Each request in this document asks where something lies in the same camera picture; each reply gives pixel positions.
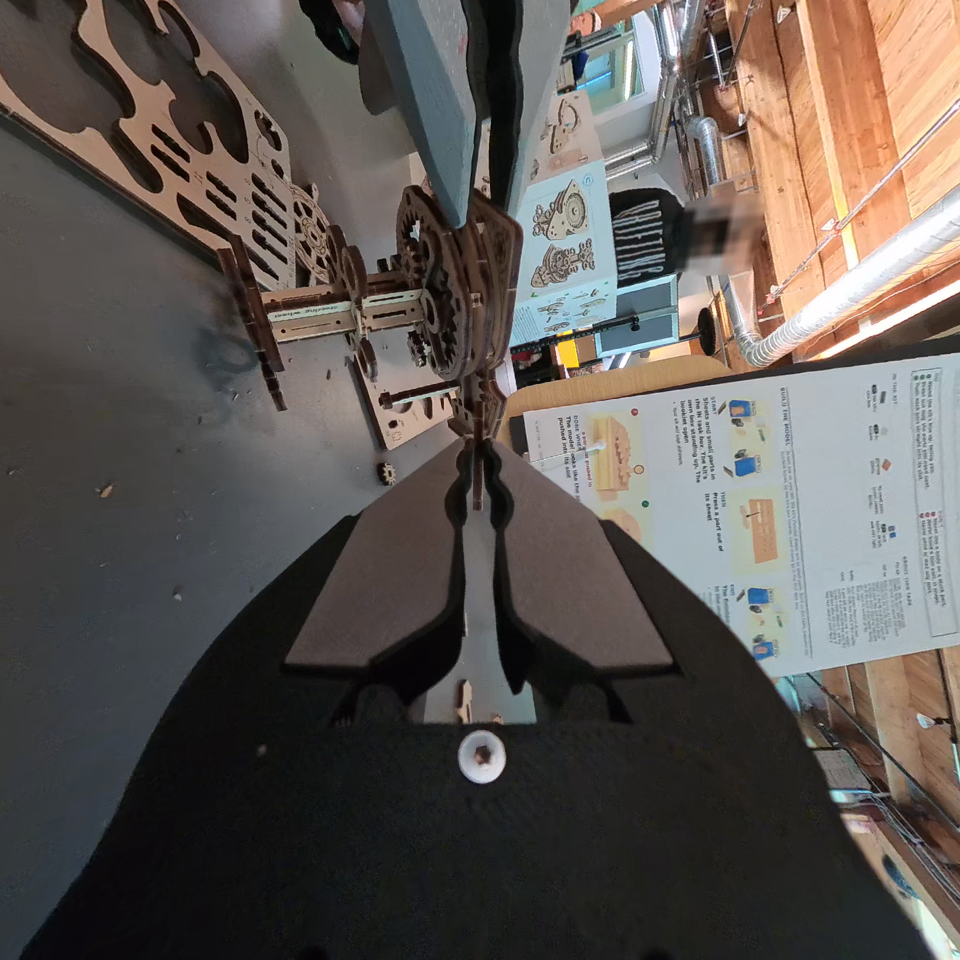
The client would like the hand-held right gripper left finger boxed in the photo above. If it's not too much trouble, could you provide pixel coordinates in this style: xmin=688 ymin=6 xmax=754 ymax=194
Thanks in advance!
xmin=283 ymin=438 xmax=470 ymax=704

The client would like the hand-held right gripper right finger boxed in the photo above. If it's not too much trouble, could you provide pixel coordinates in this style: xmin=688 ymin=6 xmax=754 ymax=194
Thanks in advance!
xmin=483 ymin=438 xmax=676 ymax=696

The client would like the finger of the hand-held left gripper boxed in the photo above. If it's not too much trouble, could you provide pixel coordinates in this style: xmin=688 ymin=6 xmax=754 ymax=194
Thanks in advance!
xmin=487 ymin=0 xmax=573 ymax=222
xmin=358 ymin=0 xmax=494 ymax=228

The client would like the wooden mechanical model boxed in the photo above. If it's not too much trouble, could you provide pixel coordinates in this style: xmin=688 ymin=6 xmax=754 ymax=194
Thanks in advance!
xmin=216 ymin=183 xmax=526 ymax=513

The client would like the pale blue model kit box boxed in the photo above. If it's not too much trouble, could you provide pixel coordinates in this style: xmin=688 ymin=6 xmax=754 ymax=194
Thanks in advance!
xmin=513 ymin=90 xmax=620 ymax=348

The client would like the small wooden part sheet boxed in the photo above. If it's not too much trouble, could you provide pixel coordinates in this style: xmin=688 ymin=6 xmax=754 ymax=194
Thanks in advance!
xmin=352 ymin=352 xmax=462 ymax=451

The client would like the large wooden part sheet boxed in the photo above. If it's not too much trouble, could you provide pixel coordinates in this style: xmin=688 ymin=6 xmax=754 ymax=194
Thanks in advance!
xmin=0 ymin=0 xmax=294 ymax=295

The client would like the wooden ship's wheel part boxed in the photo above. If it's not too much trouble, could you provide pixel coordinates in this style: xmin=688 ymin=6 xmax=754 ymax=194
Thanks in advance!
xmin=288 ymin=182 xmax=336 ymax=290

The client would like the black rod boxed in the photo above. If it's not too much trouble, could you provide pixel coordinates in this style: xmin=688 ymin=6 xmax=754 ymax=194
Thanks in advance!
xmin=551 ymin=315 xmax=642 ymax=340

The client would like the printed instruction sheet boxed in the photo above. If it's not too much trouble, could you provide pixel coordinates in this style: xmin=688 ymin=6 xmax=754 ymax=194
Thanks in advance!
xmin=522 ymin=360 xmax=960 ymax=676

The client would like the silver ventilation duct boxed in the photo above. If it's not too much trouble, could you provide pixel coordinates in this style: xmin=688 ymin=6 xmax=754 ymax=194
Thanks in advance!
xmin=720 ymin=191 xmax=960 ymax=369

